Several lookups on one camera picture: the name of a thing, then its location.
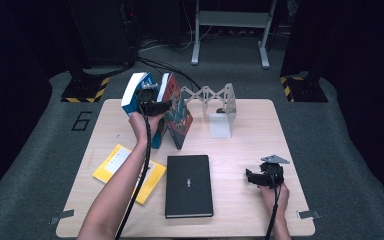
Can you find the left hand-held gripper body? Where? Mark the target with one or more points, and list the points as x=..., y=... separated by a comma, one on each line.
x=145, y=98

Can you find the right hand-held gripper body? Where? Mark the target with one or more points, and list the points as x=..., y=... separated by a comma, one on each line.
x=273, y=175

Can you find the thick blue book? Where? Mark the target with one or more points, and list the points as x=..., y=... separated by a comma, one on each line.
x=131, y=96

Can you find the red and blue illustrated book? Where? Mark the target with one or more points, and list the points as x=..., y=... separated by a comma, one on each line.
x=180, y=120

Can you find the grey expandable metal book rack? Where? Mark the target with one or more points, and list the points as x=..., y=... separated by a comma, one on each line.
x=220, y=128

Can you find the black hardcover book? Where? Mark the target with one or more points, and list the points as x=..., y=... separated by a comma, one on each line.
x=188, y=190

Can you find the yellow book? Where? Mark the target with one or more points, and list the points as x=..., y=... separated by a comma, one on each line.
x=113, y=163

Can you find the person's left hand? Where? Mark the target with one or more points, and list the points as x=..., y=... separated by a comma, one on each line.
x=140, y=128

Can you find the person's right hand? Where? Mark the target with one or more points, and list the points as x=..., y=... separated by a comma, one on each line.
x=276, y=200

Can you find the grey tape piece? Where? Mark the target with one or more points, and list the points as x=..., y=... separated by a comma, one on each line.
x=61, y=216
x=308, y=215

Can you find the small dark object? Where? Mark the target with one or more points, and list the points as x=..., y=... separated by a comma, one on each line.
x=220, y=110

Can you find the black yellow striped stand base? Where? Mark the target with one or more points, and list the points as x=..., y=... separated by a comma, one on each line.
x=305, y=91
x=80, y=90

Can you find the black cabinet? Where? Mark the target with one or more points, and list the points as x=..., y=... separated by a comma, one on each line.
x=103, y=33

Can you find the white metal stand frame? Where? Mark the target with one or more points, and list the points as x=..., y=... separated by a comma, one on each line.
x=233, y=18

